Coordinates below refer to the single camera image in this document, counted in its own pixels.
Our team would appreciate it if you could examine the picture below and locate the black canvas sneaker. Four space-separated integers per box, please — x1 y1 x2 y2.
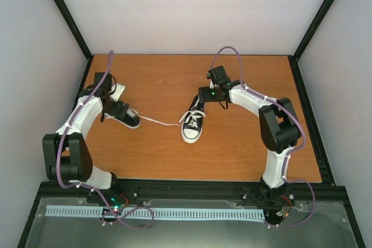
105 109 141 130
179 95 206 144

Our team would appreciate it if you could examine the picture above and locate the white shoelace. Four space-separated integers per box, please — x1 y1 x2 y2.
179 95 206 133

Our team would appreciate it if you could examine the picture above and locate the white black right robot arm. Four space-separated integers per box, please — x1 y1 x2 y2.
199 66 305 190

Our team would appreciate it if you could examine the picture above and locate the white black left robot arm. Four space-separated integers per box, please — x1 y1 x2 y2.
42 72 129 203

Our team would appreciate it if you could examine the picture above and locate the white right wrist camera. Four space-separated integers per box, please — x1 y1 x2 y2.
206 69 218 89

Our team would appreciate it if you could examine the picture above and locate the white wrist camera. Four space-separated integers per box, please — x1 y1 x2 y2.
110 84 126 102
206 69 218 89

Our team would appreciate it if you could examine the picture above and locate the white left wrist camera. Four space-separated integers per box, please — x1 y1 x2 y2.
110 84 126 102

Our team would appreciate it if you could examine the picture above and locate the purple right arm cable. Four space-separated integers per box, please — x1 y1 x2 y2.
209 46 317 229

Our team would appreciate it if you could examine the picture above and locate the black aluminium frame rail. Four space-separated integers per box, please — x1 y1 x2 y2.
37 180 348 202

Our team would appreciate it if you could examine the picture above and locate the light blue slotted cable duct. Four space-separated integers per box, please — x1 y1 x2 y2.
45 205 264 222

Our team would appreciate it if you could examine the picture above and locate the black left corner frame post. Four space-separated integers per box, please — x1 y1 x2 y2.
36 0 94 60

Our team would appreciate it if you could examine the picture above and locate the black corner frame post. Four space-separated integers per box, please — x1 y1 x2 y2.
36 0 94 60
292 0 354 60

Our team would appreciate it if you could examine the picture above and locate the black right corner frame post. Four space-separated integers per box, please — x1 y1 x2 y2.
292 0 354 60

